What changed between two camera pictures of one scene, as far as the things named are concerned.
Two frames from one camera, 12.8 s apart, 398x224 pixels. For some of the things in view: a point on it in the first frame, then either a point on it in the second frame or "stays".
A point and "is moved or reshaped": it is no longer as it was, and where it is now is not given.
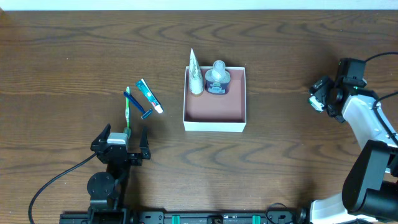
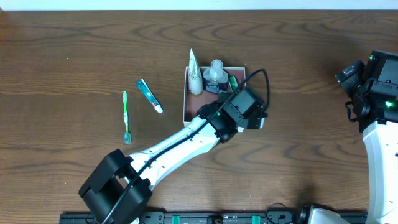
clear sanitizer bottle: (217, 79) stays
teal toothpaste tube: (144, 87) stays
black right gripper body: (322, 90) to (349, 74)
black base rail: (161, 217) stays
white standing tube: (196, 78) stays
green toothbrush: (127, 107) is moved or reshaped
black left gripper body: (121, 155) to (257, 121)
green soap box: (316, 104) to (233, 82)
